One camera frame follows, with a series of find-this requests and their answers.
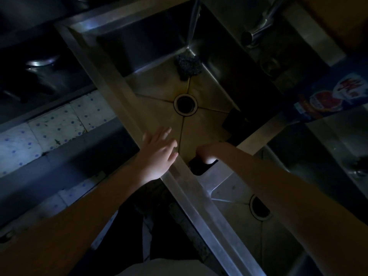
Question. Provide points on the person's left hand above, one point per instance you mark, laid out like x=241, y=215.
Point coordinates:
x=153, y=160

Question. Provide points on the person's right hand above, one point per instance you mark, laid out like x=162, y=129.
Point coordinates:
x=214, y=151

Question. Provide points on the person's left thumb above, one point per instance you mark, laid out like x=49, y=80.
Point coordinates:
x=172, y=157

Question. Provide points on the person's right fingers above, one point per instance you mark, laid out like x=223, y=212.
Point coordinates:
x=205, y=156

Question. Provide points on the person's right forearm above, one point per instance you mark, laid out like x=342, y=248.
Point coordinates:
x=293, y=204

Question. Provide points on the person's left forearm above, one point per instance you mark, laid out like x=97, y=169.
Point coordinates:
x=72, y=224

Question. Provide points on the dark square sponge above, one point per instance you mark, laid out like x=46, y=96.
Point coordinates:
x=234, y=122

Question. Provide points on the stainless steel double sink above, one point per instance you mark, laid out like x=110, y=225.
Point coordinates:
x=161, y=80

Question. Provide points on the dark steel wool scrubber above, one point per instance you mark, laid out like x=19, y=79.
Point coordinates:
x=189, y=64

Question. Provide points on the blue label detergent bottle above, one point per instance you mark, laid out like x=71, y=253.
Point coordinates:
x=330, y=94

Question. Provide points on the chrome faucet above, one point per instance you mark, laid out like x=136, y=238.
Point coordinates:
x=263, y=24

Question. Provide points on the metal cooking pot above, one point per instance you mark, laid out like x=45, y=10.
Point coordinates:
x=41, y=63

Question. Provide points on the dark cooktop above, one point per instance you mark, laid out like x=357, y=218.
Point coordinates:
x=37, y=54

